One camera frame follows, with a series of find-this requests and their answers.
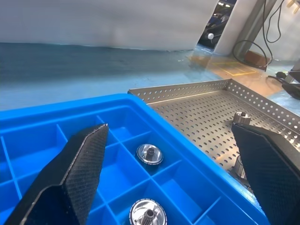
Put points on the black equipment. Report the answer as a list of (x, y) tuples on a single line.
[(293, 87)]

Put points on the yellow tape outline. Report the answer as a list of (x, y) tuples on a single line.
[(234, 73)]

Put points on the blue compartment tray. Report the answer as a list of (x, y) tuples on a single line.
[(187, 168)]

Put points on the brown board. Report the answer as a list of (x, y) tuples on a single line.
[(218, 70)]

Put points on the brown cardboard box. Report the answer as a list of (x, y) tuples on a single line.
[(255, 57)]

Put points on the perforated metal tray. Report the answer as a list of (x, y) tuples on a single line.
[(199, 117)]

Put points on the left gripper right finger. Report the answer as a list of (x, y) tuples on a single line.
[(272, 175)]

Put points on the dark blue background equipment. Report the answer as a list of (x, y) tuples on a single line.
[(215, 21)]

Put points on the grey metal post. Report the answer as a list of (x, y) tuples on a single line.
[(253, 23)]

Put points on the white ball-head pin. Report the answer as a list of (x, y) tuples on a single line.
[(210, 36)]

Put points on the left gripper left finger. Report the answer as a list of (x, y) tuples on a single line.
[(70, 182)]

